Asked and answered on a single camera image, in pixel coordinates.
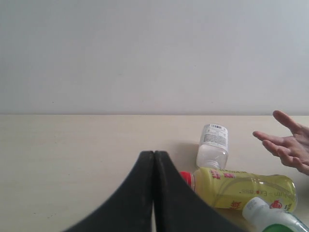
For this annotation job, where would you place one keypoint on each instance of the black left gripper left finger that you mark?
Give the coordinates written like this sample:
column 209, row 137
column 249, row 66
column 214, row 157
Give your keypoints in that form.
column 129, row 208

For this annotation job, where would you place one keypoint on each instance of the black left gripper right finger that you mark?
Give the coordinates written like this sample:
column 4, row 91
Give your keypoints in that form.
column 177, row 208

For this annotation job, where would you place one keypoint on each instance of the yellow bottle red cap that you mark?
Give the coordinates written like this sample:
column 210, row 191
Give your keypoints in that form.
column 228, row 189

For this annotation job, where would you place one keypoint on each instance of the green white label bottle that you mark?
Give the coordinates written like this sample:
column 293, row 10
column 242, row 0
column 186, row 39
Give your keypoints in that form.
column 265, row 219

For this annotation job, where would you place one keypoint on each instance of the white floral label bottle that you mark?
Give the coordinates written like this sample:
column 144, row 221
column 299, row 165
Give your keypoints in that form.
column 213, row 147

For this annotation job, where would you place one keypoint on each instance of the open human hand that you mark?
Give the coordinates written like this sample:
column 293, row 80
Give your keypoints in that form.
column 293, row 150

